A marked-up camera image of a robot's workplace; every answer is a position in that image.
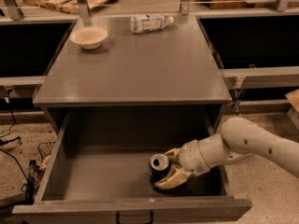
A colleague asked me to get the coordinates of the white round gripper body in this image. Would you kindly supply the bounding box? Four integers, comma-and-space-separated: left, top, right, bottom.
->
178, 140, 210, 176

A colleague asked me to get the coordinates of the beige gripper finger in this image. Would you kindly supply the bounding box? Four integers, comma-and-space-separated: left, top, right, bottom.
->
164, 148, 179, 164
154, 166, 191, 190

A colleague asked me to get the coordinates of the blue pepsi can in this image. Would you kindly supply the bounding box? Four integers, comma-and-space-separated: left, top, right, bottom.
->
149, 154, 171, 187

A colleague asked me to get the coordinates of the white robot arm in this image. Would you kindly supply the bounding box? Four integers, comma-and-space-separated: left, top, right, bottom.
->
153, 117, 299, 190

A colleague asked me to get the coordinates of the open grey top drawer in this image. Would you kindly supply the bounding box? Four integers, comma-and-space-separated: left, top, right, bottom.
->
13, 109, 251, 224

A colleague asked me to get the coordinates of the grey cabinet with countertop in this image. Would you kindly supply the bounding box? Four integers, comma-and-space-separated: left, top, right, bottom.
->
34, 15, 231, 130

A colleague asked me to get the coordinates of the clear plastic water bottle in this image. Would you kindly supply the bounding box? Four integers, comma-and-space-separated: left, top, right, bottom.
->
129, 14, 174, 34

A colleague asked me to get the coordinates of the white ceramic bowl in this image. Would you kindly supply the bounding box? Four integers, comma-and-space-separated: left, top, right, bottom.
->
70, 26, 108, 49

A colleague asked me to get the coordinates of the black drawer handle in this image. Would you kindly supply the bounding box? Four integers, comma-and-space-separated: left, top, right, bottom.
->
115, 211, 154, 224

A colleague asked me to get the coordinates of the black wire basket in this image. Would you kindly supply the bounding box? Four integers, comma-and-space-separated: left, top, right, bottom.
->
37, 142, 55, 161

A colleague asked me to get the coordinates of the black cable on floor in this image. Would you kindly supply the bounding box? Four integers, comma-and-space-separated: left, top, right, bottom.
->
0, 89, 29, 182

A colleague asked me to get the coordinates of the metal railing frame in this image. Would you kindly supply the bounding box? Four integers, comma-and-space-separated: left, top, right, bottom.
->
0, 0, 299, 23

